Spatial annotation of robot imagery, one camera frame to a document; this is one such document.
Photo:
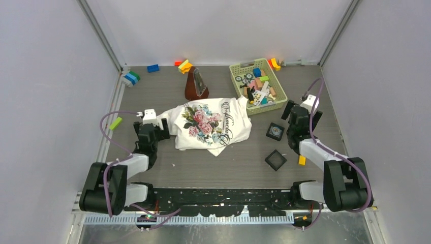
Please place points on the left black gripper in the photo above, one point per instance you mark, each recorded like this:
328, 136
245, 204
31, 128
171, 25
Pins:
156, 128

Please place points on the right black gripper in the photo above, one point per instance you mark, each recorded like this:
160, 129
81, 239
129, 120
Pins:
287, 110

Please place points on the round white brooch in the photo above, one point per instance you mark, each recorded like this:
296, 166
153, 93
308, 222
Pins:
275, 131

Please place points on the white floral t-shirt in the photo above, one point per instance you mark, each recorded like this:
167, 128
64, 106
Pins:
210, 124

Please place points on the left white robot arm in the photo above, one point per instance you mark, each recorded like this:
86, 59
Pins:
106, 189

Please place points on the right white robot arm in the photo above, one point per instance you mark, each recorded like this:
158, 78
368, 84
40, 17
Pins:
345, 185

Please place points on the green plastic basket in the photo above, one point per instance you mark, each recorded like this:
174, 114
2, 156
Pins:
257, 82

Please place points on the yellow toy brick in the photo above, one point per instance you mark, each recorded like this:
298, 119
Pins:
301, 160

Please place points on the lime green block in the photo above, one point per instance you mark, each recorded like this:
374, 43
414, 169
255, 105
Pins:
115, 123

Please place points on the brown wooden metronome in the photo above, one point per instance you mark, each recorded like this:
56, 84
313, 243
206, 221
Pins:
195, 88

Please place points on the blue green stacked bricks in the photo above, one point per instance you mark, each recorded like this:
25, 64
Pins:
130, 79

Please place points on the blue toy brick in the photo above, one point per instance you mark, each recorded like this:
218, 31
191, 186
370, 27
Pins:
153, 68

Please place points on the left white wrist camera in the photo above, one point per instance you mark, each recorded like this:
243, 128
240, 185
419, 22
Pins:
148, 116

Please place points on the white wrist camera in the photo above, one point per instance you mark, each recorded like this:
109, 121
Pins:
148, 116
310, 103

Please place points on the black square frame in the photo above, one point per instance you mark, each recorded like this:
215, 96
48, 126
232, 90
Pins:
275, 160
269, 135

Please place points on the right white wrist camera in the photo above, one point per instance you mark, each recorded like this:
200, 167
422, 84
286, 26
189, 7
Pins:
310, 103

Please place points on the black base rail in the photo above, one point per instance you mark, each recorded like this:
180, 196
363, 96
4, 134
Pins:
222, 202

